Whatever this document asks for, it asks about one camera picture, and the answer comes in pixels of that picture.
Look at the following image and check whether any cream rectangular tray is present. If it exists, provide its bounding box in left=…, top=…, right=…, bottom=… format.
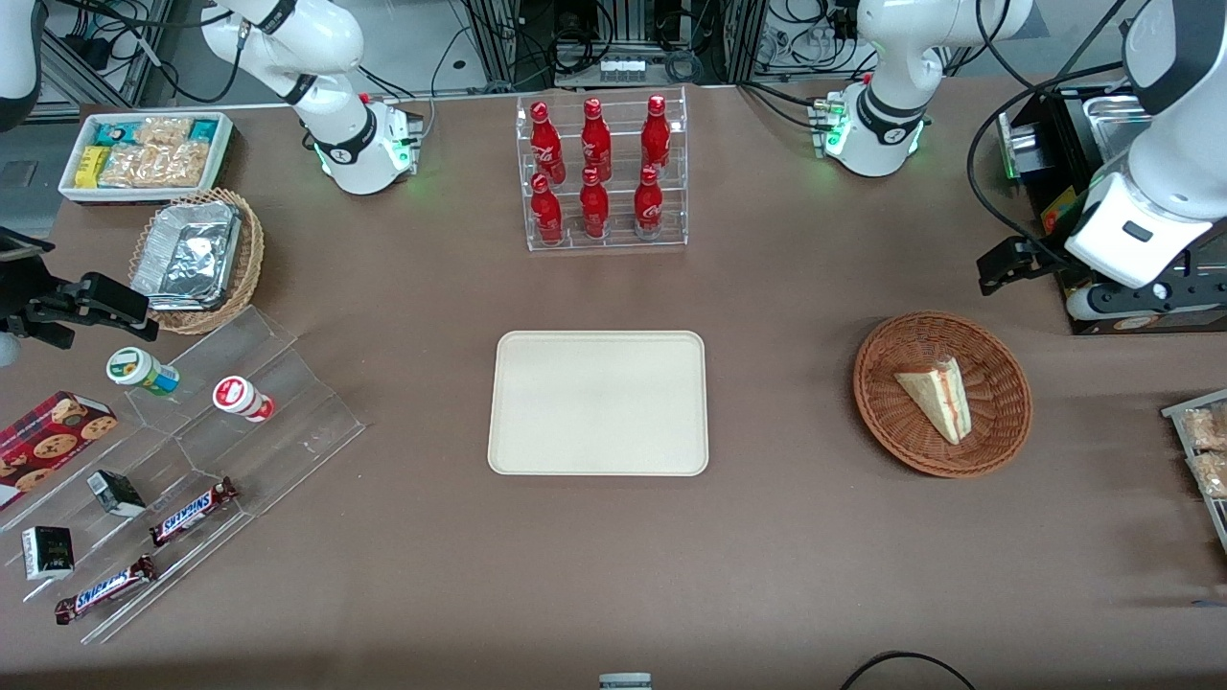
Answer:
left=487, top=331, right=709, bottom=477

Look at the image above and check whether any brown round wicker basket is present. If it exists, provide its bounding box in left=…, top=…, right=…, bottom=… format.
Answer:
left=853, top=310, right=1033, bottom=479

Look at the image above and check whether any clear beige cracker pack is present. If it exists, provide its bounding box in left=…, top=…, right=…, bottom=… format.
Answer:
left=134, top=116, right=194, bottom=146
left=151, top=141, right=211, bottom=189
left=99, top=144, right=159, bottom=189

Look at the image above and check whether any small black white box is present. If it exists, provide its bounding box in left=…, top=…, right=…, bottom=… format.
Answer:
left=21, top=525, right=76, bottom=583
left=86, top=469, right=148, bottom=519

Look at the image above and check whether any clear acrylic step stand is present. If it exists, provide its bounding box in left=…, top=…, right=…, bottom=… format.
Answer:
left=123, top=305, right=366, bottom=520
left=0, top=422, right=254, bottom=646

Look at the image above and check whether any white rectangular bin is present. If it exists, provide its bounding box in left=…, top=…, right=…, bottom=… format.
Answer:
left=59, top=111, right=235, bottom=205

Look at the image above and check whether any clear acrylic bottle rack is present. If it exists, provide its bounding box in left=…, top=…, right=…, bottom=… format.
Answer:
left=516, top=86, right=689, bottom=253

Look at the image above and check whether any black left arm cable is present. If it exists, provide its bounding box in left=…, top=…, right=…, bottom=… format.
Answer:
left=966, top=0, right=1156, bottom=271

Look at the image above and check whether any clear bagged pastry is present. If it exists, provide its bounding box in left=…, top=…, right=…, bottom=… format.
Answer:
left=1189, top=450, right=1227, bottom=500
left=1182, top=405, right=1227, bottom=452

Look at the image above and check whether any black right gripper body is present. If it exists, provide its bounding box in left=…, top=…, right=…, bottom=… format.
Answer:
left=0, top=228, right=85, bottom=350

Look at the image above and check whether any foil-lidded aluminium container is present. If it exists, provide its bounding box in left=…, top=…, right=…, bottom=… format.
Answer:
left=130, top=228, right=238, bottom=312

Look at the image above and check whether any red cola bottle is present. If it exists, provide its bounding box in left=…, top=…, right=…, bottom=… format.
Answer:
left=581, top=98, right=614, bottom=181
left=530, top=172, right=566, bottom=246
left=640, top=95, right=672, bottom=175
left=530, top=103, right=567, bottom=185
left=634, top=165, right=665, bottom=240
left=579, top=168, right=612, bottom=241

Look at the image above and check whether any red-lidded yogurt cup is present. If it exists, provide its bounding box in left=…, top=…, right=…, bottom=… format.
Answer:
left=212, top=376, right=277, bottom=425

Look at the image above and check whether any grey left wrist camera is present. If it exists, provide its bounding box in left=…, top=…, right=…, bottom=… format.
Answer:
left=1067, top=282, right=1227, bottom=323

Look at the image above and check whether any green-lidded yogurt cup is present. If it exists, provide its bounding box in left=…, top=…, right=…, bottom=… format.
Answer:
left=105, top=347, right=181, bottom=398

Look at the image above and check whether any red cookie box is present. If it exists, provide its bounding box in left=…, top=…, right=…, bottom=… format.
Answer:
left=0, top=390, right=119, bottom=513

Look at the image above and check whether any triangular sandwich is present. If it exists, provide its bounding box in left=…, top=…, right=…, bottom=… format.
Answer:
left=894, top=356, right=973, bottom=446

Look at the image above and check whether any metal tray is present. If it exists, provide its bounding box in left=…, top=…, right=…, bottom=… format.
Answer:
left=1161, top=387, right=1227, bottom=558

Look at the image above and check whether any black cable on table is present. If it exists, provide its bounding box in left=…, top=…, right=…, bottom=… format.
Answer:
left=841, top=651, right=976, bottom=690

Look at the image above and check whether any tan wicker basket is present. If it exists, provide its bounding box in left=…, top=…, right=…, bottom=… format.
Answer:
left=127, top=188, right=266, bottom=335

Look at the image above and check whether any black sandwich press appliance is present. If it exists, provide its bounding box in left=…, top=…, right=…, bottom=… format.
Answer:
left=996, top=80, right=1227, bottom=336

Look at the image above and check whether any snickers chocolate bar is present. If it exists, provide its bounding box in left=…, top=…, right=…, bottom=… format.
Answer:
left=54, top=554, right=160, bottom=627
left=149, top=476, right=241, bottom=548

